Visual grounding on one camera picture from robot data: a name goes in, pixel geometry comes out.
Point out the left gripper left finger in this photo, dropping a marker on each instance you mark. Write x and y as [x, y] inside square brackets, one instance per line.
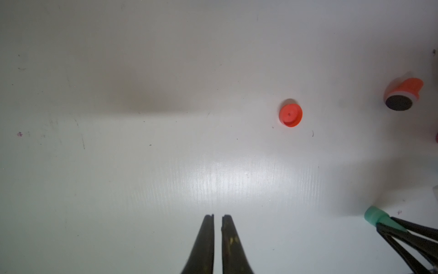
[201, 259]

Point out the red stamp top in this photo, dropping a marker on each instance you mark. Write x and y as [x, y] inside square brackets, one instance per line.
[403, 96]

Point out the green stamp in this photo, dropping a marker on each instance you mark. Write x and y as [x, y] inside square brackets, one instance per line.
[374, 216]

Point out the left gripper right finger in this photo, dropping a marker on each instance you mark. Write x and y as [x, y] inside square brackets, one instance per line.
[234, 260]

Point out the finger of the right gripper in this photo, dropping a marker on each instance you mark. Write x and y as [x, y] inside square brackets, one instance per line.
[422, 239]

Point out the red cap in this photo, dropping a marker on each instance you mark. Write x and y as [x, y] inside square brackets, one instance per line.
[290, 115]

